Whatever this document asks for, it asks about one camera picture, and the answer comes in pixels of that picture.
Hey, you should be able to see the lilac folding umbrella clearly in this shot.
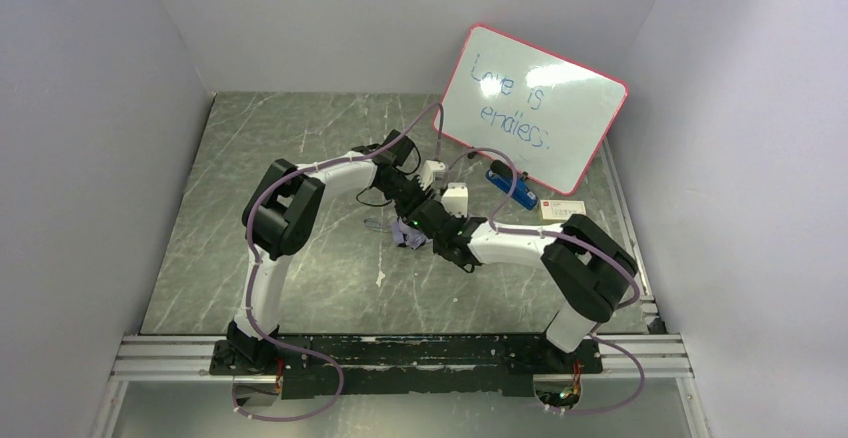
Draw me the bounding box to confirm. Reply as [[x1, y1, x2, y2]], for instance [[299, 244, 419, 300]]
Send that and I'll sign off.
[[363, 218, 432, 250]]

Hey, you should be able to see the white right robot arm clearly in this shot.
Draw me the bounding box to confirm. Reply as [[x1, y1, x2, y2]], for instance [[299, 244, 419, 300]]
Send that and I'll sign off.
[[403, 199, 641, 353]]

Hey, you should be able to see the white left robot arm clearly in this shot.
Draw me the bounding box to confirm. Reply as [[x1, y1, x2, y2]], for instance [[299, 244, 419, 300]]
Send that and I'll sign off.
[[226, 130, 418, 371]]

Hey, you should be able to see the blue black stapler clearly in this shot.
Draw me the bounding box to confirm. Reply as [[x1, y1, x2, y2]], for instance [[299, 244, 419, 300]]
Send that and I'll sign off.
[[486, 160, 539, 210]]

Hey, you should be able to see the white staples box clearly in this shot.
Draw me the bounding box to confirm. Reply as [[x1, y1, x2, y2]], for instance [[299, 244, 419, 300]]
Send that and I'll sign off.
[[539, 199, 587, 224]]

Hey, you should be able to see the red framed whiteboard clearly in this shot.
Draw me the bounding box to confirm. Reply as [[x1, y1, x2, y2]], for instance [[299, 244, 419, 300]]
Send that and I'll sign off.
[[433, 24, 629, 195]]

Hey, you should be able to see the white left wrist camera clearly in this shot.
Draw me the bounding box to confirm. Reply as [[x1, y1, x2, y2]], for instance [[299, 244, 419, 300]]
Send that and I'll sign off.
[[418, 160, 447, 191]]

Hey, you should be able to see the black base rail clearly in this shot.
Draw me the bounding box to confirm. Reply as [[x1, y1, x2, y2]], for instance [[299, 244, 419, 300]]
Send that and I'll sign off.
[[208, 332, 603, 399]]

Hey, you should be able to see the aluminium frame rail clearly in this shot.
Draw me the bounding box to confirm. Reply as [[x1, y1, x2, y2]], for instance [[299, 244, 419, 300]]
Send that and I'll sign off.
[[94, 131, 706, 437]]

